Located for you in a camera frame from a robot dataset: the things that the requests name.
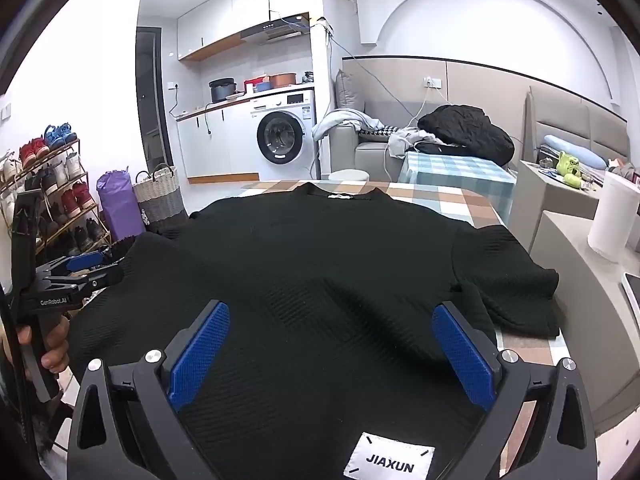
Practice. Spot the white JIAXUN label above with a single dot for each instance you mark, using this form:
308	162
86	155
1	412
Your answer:
378	458

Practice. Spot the range hood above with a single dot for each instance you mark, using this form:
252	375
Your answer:
277	30

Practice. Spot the purple bag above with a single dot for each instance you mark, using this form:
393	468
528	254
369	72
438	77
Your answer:
119	204

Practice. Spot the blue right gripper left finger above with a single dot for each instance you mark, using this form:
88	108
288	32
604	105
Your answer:
191	353

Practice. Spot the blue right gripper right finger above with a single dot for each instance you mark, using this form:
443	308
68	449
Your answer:
470	353

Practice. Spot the woven laundry basket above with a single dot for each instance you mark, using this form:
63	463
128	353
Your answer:
159	198

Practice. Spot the person's left hand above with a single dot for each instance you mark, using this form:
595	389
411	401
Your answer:
56	359

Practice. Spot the white front-load washing machine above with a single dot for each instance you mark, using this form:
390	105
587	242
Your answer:
283	145

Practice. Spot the plaid checkered tablecloth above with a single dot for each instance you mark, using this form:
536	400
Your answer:
475	209

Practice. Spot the white paper towel roll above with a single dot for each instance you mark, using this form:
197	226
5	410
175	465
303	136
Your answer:
614	218

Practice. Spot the grey bed headboard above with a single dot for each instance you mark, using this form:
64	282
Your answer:
575	120

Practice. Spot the green toy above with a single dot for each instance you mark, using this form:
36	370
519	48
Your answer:
569	171

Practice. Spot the black knit sweater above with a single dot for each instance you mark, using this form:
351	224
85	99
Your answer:
330	334

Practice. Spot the white grey clothes pile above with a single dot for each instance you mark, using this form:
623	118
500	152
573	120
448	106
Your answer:
398	140

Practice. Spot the black quilted jacket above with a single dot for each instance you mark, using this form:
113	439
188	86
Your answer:
471	132

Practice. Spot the black cooking pot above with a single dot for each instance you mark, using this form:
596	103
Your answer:
221	88

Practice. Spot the grey sofa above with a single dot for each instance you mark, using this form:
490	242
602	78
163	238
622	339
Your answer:
356	134

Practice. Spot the wooden shoe rack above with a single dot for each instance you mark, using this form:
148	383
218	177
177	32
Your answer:
68	221

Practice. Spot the blue plaid side table cloth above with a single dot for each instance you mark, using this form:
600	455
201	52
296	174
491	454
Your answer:
477	175

